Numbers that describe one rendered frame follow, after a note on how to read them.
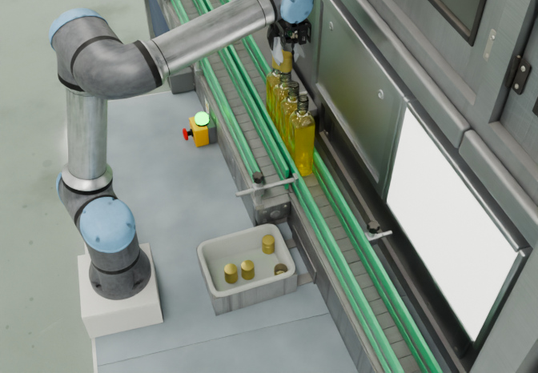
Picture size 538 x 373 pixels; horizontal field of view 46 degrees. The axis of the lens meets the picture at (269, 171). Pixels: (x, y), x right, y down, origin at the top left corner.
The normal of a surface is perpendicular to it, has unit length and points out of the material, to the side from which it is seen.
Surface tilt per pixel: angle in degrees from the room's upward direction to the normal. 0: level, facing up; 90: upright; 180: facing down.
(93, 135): 89
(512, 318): 90
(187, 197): 0
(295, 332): 0
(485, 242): 90
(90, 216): 9
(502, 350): 90
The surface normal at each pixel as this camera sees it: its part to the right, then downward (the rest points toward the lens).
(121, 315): 0.25, 0.72
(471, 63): -0.94, 0.25
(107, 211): 0.10, -0.59
